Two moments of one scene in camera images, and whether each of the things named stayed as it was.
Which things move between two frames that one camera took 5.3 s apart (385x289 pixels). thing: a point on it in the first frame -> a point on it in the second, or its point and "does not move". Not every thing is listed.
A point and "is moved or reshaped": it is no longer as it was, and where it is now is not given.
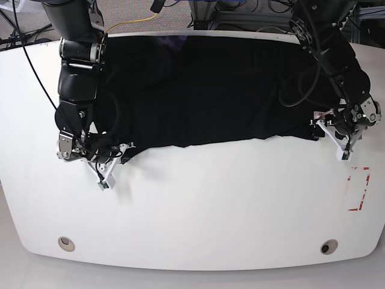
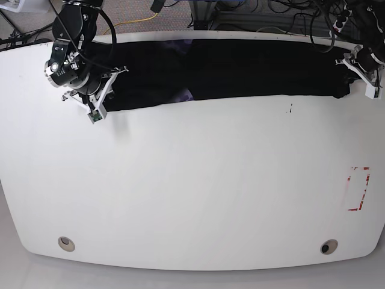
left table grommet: [66, 244] does not move
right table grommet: [329, 246] does not move
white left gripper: [102, 171] -> [95, 102]
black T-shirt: [162, 88] is moved or reshaped
